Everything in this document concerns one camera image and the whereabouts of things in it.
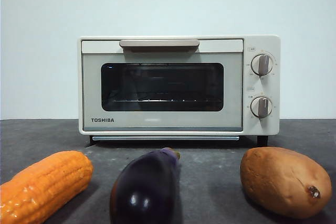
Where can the cream oven control knob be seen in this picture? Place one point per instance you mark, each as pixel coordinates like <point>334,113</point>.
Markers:
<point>262,64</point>
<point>261,107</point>

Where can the metal oven crumb tray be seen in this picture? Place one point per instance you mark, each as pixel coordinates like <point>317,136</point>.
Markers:
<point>165,138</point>

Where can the glass oven door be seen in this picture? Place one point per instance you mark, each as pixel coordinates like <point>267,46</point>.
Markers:
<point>118,58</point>

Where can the cream Toshiba toaster oven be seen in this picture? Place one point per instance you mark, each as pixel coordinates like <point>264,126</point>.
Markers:
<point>258,129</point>

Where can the dark purple eggplant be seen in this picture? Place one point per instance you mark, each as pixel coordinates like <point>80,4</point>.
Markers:
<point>144,190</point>

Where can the orange corn cob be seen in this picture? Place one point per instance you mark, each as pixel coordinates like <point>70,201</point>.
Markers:
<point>44,182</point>

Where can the black oven foot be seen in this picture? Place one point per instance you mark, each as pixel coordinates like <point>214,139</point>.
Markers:
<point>262,140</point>
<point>90,140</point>

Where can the brown sweet potato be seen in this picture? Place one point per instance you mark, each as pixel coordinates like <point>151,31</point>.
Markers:
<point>283,182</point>

